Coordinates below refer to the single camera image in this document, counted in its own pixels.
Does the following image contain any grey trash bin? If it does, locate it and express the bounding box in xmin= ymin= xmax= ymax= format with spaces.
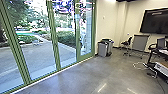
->
xmin=97 ymin=40 xmax=110 ymax=58

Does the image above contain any dark trash bin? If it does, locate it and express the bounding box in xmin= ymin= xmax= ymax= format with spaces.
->
xmin=101 ymin=37 xmax=115 ymax=56

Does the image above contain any black stool chair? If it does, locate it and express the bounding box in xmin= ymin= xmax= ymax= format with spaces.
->
xmin=120 ymin=35 xmax=134 ymax=57

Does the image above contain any grey board on stand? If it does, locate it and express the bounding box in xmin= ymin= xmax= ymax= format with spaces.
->
xmin=131 ymin=33 xmax=151 ymax=61

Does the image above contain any green framed glass wall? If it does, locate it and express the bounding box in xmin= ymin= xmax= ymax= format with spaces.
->
xmin=0 ymin=0 xmax=98 ymax=94

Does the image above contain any black wall screen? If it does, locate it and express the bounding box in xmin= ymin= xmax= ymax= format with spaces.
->
xmin=139 ymin=7 xmax=168 ymax=35

